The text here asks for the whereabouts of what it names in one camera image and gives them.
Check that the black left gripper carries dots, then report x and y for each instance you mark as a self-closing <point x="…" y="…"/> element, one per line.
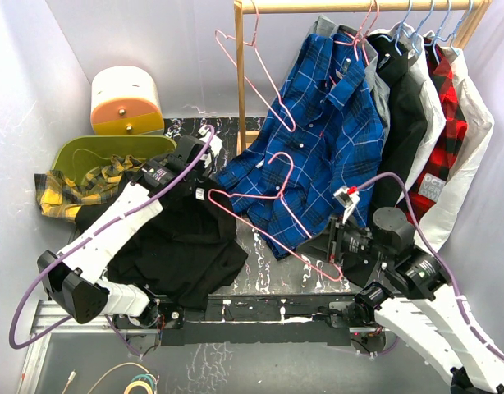
<point x="199" y="173"/>

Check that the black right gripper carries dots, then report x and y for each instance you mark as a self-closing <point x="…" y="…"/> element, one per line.
<point x="331" y="240"/>

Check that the pink wire hanger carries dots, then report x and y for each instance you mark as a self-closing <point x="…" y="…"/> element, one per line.
<point x="256" y="70"/>
<point x="281" y="197"/>

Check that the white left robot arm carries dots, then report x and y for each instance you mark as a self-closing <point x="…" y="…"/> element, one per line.
<point x="74" y="277"/>

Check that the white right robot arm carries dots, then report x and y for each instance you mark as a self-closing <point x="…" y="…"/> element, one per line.
<point x="406" y="289"/>

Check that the blue plaid shirt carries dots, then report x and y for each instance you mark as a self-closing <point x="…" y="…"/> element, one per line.
<point x="337" y="141"/>

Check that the red black plaid shirt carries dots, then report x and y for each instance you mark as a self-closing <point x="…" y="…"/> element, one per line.
<point x="427" y="188"/>

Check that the black hanging shirt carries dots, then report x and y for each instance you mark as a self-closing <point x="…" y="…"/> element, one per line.
<point x="408" y="125"/>

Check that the yellow plaid shirt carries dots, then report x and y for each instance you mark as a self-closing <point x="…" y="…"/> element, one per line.
<point x="58" y="196"/>

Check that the pink hanger holding blue shirt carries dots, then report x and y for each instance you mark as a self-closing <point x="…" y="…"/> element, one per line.
<point x="357" y="39"/>

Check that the white grey hanging shirt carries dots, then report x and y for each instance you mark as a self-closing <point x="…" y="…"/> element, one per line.
<point x="428" y="96"/>

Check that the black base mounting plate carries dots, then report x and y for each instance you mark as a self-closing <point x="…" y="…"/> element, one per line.
<point x="326" y="318"/>

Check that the white orange drawer box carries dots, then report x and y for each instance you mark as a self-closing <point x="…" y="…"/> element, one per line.
<point x="124" y="101"/>

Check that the green plastic basket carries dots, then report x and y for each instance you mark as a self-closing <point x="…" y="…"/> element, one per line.
<point x="82" y="154"/>

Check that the wooden clothes rack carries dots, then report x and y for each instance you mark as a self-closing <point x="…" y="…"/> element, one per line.
<point x="470" y="22"/>

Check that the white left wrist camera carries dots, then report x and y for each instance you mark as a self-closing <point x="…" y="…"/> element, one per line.
<point x="207" y="133"/>

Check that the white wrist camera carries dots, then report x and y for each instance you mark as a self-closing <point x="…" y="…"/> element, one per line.
<point x="348" y="197"/>
<point x="207" y="133"/>

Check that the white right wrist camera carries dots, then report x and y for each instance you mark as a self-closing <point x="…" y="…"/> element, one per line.
<point x="348" y="197"/>

